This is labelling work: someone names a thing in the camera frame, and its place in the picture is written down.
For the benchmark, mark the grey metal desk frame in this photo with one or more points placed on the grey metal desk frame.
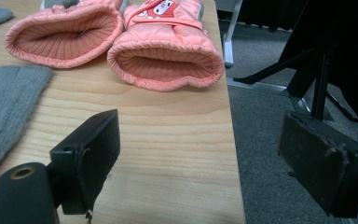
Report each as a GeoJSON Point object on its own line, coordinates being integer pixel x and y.
{"type": "Point", "coordinates": [230, 46]}

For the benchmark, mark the black stand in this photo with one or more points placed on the black stand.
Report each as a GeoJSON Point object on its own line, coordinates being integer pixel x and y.
{"type": "Point", "coordinates": [329, 37]}

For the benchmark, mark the silver floor rail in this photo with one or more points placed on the silver floor rail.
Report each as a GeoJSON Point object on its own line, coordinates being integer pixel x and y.
{"type": "Point", "coordinates": [261, 87]}

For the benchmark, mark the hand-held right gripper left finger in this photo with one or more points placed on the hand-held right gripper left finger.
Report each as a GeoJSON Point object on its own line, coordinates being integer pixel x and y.
{"type": "Point", "coordinates": [90, 161]}

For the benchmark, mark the pink padded glove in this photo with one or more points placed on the pink padded glove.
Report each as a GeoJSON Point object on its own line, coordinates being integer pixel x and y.
{"type": "Point", "coordinates": [167, 34]}
{"type": "Point", "coordinates": [65, 18]}

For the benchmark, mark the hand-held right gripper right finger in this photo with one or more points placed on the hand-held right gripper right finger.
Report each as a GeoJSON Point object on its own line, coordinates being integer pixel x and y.
{"type": "Point", "coordinates": [320, 161]}

